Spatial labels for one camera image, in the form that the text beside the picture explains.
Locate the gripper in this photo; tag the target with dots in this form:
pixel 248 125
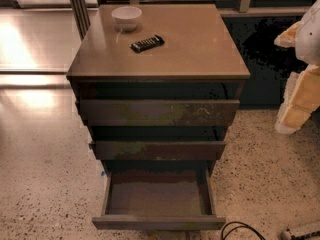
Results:
pixel 309 40

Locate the drawer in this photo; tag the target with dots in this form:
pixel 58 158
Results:
pixel 164 201
pixel 162 150
pixel 158 112

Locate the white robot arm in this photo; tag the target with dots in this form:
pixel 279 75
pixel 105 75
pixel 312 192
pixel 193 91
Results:
pixel 308 49

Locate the brown drawer cabinet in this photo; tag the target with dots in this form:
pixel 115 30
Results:
pixel 198 61

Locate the black snack bar packet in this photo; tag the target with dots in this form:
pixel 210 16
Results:
pixel 147 44

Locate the white power strip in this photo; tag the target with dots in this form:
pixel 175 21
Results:
pixel 310 231

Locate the white bowl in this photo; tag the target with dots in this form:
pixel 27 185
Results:
pixel 126 17

